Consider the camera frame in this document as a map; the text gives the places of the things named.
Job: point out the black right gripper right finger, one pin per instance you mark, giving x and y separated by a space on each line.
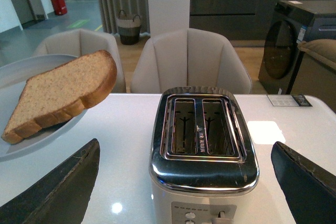
308 188

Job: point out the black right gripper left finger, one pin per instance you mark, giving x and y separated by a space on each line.
62 195

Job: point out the brown bread slice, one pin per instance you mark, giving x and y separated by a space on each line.
60 94

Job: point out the light blue round plate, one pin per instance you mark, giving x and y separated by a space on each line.
13 80

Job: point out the label sticker on table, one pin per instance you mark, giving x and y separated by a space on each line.
289 100

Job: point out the white chrome two-slot toaster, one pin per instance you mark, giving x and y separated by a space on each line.
203 163

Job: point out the beige cushioned seat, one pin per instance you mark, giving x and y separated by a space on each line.
316 73

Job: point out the beige chair left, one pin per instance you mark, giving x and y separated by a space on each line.
80 42

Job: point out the beige chair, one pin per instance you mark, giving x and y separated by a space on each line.
189 57
80 42

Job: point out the dark grey washing machine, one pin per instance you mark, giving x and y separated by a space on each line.
292 23

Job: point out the beige chair right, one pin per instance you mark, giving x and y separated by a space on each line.
189 57

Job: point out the woven laundry basket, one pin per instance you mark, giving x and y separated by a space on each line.
129 26

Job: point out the red cabinet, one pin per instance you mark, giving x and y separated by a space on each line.
59 7

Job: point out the white pillar cabinet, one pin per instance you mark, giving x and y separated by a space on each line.
168 15

